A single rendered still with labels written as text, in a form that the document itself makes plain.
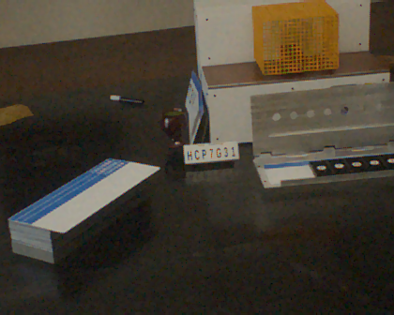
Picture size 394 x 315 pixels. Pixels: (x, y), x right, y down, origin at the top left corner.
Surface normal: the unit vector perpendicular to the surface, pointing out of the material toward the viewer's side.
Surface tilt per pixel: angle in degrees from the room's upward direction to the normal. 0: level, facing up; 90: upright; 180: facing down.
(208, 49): 90
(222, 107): 90
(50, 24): 90
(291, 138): 81
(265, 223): 0
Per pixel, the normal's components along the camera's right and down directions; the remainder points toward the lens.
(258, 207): -0.07, -0.92
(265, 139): 0.08, 0.24
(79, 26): 0.23, 0.37
